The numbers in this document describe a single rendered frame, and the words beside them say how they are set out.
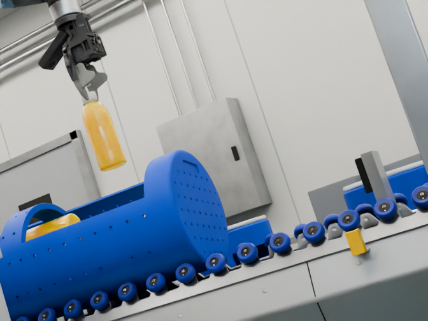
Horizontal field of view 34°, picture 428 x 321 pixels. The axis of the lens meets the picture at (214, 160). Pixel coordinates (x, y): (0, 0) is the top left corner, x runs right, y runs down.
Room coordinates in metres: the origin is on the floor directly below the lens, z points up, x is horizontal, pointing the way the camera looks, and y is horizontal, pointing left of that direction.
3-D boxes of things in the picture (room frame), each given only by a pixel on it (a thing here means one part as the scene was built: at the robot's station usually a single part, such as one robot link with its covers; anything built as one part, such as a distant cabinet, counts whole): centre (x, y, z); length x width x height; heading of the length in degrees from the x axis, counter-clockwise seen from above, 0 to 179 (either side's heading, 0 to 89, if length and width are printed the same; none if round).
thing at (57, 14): (1.71, 0.24, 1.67); 0.08 x 0.08 x 0.05
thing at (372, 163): (1.47, -0.31, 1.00); 0.10 x 0.04 x 0.15; 160
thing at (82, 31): (1.70, 0.23, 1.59); 0.09 x 0.08 x 0.12; 70
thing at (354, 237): (1.36, -0.22, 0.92); 0.08 x 0.03 x 0.05; 160
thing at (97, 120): (1.72, 0.25, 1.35); 0.07 x 0.07 x 0.19
